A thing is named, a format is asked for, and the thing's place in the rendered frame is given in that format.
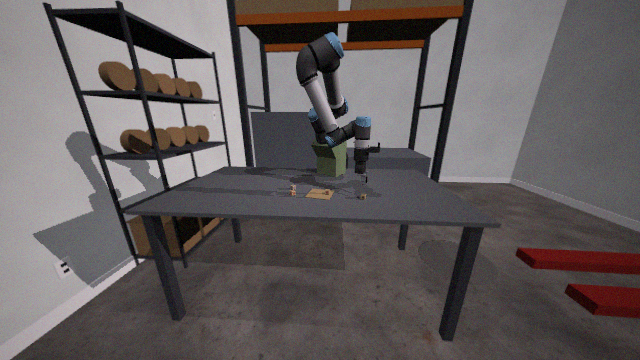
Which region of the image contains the tan flat mat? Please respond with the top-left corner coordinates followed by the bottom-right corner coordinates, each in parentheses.
top-left (305, 189), bottom-right (334, 200)

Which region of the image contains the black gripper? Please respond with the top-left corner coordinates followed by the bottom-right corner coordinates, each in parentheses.
top-left (354, 140), bottom-right (380, 186)

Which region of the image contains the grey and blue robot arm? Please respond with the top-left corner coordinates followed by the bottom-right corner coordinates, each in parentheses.
top-left (296, 32), bottom-right (371, 148)

